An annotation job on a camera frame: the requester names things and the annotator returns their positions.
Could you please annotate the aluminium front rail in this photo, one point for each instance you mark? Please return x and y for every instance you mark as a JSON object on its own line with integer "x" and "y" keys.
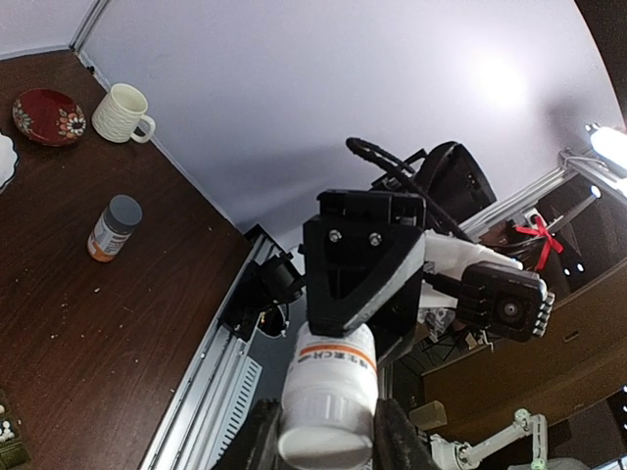
{"x": 219, "y": 387}

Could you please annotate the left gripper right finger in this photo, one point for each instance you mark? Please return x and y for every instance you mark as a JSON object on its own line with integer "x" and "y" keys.
{"x": 396, "y": 443}

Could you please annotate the white fluted bowl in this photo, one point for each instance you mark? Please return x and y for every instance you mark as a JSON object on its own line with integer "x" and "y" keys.
{"x": 9, "y": 161}

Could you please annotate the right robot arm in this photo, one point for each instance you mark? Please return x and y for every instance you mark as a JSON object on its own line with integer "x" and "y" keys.
{"x": 454, "y": 188}

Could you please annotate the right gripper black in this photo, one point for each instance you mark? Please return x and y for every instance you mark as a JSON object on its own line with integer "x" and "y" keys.
{"x": 364, "y": 257}

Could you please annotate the right aluminium frame post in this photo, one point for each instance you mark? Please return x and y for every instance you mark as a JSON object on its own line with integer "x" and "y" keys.
{"x": 88, "y": 24}

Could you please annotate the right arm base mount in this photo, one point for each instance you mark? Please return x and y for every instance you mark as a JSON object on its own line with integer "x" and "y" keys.
{"x": 264, "y": 291}

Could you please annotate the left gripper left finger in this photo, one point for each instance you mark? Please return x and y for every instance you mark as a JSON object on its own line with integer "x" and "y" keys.
{"x": 255, "y": 445}

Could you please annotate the cream ribbed mug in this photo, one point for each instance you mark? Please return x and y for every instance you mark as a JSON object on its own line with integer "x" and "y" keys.
{"x": 121, "y": 116}

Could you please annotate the red floral plate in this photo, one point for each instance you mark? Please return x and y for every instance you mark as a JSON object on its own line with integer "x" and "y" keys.
{"x": 48, "y": 117}

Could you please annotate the amber bottle grey cap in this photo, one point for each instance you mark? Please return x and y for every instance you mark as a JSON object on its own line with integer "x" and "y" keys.
{"x": 114, "y": 227}

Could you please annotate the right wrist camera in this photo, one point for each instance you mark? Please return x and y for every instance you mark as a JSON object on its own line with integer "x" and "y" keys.
{"x": 505, "y": 301}

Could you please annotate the green pill organizer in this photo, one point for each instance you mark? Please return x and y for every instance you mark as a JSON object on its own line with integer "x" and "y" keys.
{"x": 14, "y": 453}

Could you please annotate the small white pill bottle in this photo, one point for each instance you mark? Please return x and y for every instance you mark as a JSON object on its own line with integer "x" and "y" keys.
{"x": 328, "y": 402}

